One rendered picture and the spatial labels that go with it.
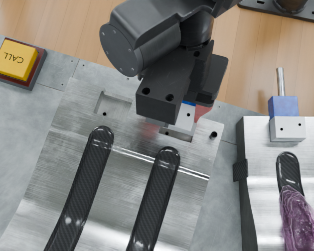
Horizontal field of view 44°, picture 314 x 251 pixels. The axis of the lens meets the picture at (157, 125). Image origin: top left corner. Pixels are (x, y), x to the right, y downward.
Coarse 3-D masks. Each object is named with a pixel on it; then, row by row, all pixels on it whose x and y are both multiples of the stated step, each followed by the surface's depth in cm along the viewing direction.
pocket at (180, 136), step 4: (160, 128) 63; (164, 128) 63; (160, 132) 63; (164, 132) 63; (168, 132) 63; (172, 132) 63; (176, 132) 63; (180, 132) 63; (172, 136) 63; (176, 136) 63; (180, 136) 63; (184, 136) 63; (188, 136) 63; (192, 136) 61; (184, 140) 63; (188, 140) 63
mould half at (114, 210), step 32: (64, 96) 61; (96, 96) 62; (64, 128) 60; (128, 128) 60; (64, 160) 59; (128, 160) 59; (192, 160) 59; (32, 192) 58; (64, 192) 58; (96, 192) 58; (128, 192) 58; (192, 192) 58; (32, 224) 56; (96, 224) 57; (128, 224) 57; (192, 224) 57
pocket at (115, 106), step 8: (104, 88) 62; (104, 96) 64; (112, 96) 63; (120, 96) 63; (96, 104) 61; (104, 104) 64; (112, 104) 64; (120, 104) 64; (128, 104) 64; (96, 112) 63; (104, 112) 64; (112, 112) 64; (120, 112) 64; (128, 112) 64; (120, 120) 63
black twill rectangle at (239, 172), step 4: (244, 160) 63; (236, 164) 66; (240, 164) 64; (244, 164) 63; (236, 168) 66; (240, 168) 64; (244, 168) 63; (236, 172) 66; (240, 172) 64; (244, 172) 62; (236, 176) 66; (240, 176) 64; (244, 176) 62; (248, 176) 61; (236, 180) 66
